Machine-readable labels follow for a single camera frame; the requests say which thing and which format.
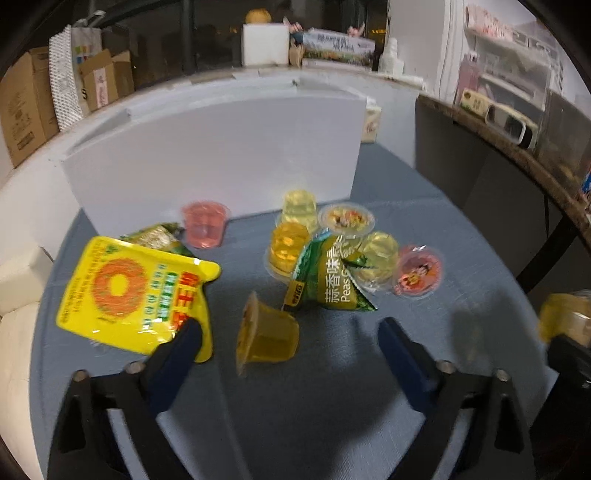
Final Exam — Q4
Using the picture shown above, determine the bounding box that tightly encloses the yellow sunflower seed bag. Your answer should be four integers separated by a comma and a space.
56, 236, 221, 363

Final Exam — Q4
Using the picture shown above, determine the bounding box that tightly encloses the small green gold snack bag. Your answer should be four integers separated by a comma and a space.
119, 223, 193, 257

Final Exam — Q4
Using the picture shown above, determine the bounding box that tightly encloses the green peas snack bag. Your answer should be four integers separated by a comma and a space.
283, 231, 378, 312

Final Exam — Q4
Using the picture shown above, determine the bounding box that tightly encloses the pink jelly cup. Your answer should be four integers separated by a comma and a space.
181, 201, 229, 249

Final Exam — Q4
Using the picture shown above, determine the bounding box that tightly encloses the cream leather sofa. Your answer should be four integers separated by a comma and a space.
1, 246, 53, 479

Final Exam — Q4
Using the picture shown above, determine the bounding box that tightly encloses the red jelly cup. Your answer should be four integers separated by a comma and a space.
393, 245, 445, 298

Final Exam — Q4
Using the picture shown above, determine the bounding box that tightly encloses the grey blue table cloth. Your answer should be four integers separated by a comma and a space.
28, 140, 562, 480

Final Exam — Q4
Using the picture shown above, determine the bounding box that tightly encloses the pale green jelly cup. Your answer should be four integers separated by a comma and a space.
352, 231, 400, 292

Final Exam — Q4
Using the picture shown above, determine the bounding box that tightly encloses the brown side counter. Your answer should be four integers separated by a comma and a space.
414, 91, 591, 241

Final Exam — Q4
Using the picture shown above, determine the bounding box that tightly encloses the jelly cup printed lid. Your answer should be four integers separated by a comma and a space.
318, 202, 376, 239

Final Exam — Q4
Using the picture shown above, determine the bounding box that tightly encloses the orange yellow jelly cup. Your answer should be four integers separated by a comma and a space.
266, 222, 311, 278

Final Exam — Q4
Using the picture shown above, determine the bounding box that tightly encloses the pale yellow jelly cup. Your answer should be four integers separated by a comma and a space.
276, 189, 320, 235

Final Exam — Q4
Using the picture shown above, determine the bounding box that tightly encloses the clear plastic container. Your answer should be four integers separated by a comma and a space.
536, 91, 590, 192

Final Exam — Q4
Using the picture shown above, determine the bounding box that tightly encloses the black white device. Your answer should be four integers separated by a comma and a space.
485, 103, 539, 151

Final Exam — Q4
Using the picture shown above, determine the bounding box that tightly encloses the large cardboard box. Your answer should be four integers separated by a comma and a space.
1, 47, 59, 167

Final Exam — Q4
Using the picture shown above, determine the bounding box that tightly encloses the white storage box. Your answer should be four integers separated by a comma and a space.
62, 77, 367, 237

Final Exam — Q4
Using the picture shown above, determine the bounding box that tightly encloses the yellow green carton box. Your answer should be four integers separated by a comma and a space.
460, 88, 500, 122

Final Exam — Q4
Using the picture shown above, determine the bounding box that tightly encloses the tissue pack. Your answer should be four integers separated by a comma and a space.
361, 97, 382, 143

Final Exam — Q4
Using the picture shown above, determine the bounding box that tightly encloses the small open cardboard box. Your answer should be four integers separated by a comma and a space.
78, 49, 135, 112

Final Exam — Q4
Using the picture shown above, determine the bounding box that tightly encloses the white spray bottle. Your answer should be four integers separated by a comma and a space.
378, 37, 404, 77

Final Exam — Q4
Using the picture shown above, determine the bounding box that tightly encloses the white dotted paper bag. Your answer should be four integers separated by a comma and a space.
48, 10, 106, 132

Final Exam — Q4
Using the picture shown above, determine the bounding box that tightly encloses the white foam box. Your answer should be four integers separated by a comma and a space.
242, 23, 290, 67

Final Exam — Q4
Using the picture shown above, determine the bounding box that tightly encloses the printed gift box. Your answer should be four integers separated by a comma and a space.
301, 29, 376, 70

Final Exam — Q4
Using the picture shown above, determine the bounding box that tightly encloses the orange pomelo fruit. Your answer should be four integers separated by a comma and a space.
245, 8, 271, 24

